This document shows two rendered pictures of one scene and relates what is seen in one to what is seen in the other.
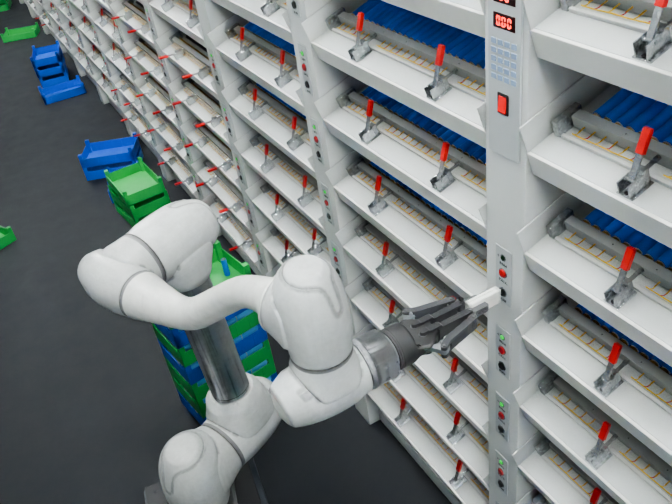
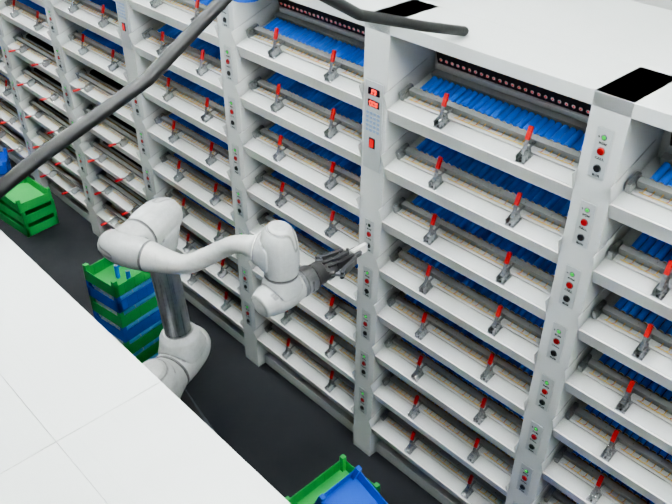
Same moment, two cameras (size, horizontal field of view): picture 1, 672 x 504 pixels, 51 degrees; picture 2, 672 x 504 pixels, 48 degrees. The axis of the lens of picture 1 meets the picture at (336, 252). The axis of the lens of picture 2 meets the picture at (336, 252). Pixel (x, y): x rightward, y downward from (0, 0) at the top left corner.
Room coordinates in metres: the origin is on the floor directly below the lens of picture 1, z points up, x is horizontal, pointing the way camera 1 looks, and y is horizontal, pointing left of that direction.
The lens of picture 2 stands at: (-0.89, 0.49, 2.40)
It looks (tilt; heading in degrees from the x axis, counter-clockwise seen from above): 35 degrees down; 341
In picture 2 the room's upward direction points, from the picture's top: straight up
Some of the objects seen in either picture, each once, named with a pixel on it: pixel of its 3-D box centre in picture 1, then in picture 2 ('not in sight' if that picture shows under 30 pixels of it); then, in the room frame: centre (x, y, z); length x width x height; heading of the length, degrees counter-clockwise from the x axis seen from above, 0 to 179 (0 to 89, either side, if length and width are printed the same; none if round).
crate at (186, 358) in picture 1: (207, 320); (133, 294); (1.81, 0.45, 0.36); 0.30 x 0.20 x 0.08; 123
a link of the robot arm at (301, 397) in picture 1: (317, 381); (277, 292); (0.81, 0.06, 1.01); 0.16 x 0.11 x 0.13; 114
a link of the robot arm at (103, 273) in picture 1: (117, 277); (125, 246); (1.21, 0.46, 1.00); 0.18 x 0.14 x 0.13; 48
